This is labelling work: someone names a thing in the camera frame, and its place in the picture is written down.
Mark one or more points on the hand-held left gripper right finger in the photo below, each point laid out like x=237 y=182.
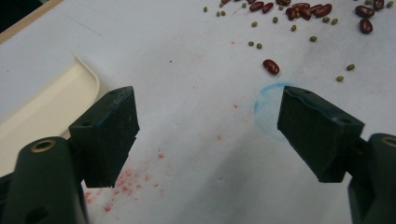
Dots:
x=317 y=133

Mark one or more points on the scattered group of green beans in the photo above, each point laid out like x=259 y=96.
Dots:
x=313 y=39

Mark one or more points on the single red kidney bean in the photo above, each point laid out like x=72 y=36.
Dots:
x=271 y=66

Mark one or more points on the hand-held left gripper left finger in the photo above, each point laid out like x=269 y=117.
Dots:
x=106 y=140

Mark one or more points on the cream plastic tray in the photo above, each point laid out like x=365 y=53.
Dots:
x=46 y=105

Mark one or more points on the scattered group of red beans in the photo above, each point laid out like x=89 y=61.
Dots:
x=364 y=11

